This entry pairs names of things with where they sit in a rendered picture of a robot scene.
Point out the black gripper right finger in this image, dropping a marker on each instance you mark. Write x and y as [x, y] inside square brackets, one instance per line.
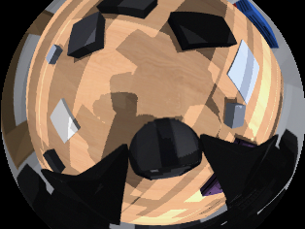
[234, 165]

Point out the white flat rectangular sheet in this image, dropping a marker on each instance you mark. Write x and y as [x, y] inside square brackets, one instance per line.
[243, 71]

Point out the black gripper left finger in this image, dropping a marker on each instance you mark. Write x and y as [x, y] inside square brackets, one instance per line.
[100, 188]

